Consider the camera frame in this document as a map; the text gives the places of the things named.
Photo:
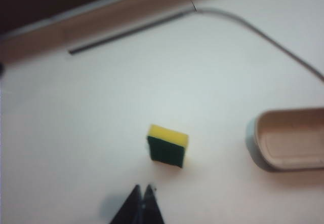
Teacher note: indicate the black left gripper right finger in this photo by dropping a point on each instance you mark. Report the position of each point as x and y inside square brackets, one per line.
[152, 208]

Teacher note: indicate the beige paper lunch box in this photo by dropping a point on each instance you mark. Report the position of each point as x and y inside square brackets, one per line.
[291, 143]

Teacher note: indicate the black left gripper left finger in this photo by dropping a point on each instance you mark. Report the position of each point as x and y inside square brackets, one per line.
[129, 208]

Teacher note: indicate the yellow and green cleaning sponge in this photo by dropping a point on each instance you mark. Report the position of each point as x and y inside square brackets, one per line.
[167, 148]

